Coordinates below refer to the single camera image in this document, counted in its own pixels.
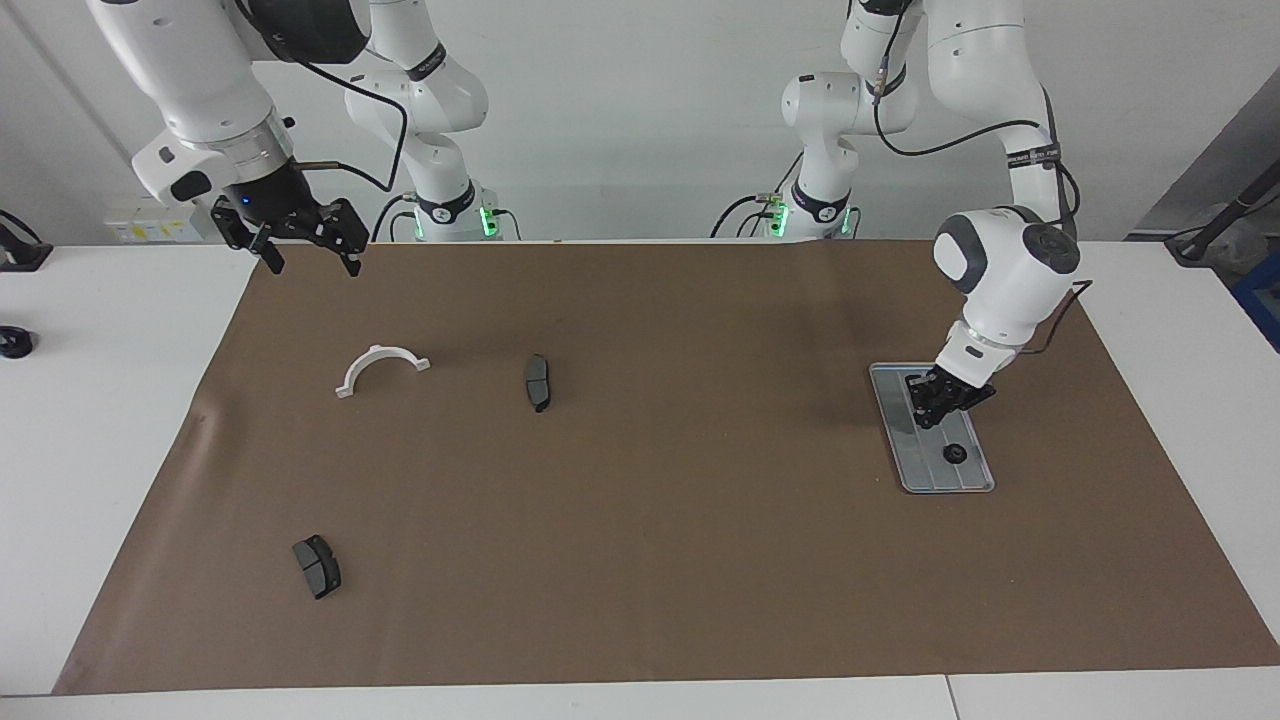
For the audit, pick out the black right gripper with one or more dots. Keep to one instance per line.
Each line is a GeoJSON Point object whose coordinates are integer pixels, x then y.
{"type": "Point", "coordinates": [275, 200]}

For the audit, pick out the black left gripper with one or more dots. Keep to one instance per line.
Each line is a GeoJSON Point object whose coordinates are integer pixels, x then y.
{"type": "Point", "coordinates": [965, 385]}

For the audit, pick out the black bearing gear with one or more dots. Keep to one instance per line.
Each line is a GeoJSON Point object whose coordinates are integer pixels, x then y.
{"type": "Point", "coordinates": [955, 455]}

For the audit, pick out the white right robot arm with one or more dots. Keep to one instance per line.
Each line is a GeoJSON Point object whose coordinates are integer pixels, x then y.
{"type": "Point", "coordinates": [200, 70]}

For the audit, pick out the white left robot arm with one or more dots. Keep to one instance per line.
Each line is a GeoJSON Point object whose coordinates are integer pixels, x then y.
{"type": "Point", "coordinates": [1005, 270]}

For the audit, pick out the silver metal tray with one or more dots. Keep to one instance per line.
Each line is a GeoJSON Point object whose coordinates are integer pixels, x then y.
{"type": "Point", "coordinates": [925, 468]}

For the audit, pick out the black table clamp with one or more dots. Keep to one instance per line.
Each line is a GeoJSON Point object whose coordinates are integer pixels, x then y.
{"type": "Point", "coordinates": [20, 255]}

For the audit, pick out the thin dark grey brake pad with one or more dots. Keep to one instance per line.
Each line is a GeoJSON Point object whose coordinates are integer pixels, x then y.
{"type": "Point", "coordinates": [538, 382]}

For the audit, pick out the brown paper table mat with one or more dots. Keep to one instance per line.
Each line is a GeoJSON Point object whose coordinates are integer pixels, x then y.
{"type": "Point", "coordinates": [700, 580]}

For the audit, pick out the black round knob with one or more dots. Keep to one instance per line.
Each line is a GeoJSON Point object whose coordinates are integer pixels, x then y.
{"type": "Point", "coordinates": [15, 342]}

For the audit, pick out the grooved dark grey brake pad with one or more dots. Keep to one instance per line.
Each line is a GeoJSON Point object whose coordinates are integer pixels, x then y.
{"type": "Point", "coordinates": [320, 570]}

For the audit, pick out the blue crate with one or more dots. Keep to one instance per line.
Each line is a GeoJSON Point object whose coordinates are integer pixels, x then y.
{"type": "Point", "coordinates": [1262, 295]}

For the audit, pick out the black stand pole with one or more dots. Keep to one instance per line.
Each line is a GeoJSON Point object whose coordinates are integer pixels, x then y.
{"type": "Point", "coordinates": [1225, 215]}

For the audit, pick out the white wall power strip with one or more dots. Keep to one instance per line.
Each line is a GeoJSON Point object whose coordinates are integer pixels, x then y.
{"type": "Point", "coordinates": [140, 228]}

